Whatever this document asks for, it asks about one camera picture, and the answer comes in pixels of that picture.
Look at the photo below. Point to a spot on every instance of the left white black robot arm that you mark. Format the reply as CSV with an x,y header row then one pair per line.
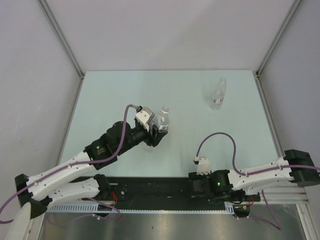
x,y
58,184

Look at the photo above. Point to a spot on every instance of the blue labeled water bottle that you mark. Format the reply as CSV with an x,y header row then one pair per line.
x,y
161,119

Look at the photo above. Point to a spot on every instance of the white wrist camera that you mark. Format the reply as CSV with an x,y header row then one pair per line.
x,y
144,117
203,165

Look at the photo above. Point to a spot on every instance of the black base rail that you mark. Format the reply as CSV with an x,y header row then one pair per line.
x,y
128,188

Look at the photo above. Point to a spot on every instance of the right aluminium frame post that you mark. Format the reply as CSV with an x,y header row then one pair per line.
x,y
289,17

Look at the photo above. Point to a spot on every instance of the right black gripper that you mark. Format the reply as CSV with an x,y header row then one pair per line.
x,y
194,176

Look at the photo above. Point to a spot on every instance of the aluminium frame post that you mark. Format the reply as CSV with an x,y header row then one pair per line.
x,y
289,17
48,13

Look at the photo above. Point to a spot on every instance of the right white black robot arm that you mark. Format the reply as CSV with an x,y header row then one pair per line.
x,y
232,185

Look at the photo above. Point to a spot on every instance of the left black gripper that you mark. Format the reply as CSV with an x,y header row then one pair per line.
x,y
156,136

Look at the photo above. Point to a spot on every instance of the left aluminium frame post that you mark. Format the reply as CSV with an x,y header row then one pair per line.
x,y
48,13

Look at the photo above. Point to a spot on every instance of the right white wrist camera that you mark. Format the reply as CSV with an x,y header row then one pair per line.
x,y
203,165

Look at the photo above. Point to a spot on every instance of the clear unlabeled plastic bottle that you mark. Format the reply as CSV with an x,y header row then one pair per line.
x,y
219,93

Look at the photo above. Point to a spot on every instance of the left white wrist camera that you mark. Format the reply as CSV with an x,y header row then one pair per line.
x,y
144,117

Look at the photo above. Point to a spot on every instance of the slotted cable duct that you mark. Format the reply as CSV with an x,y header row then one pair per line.
x,y
165,208

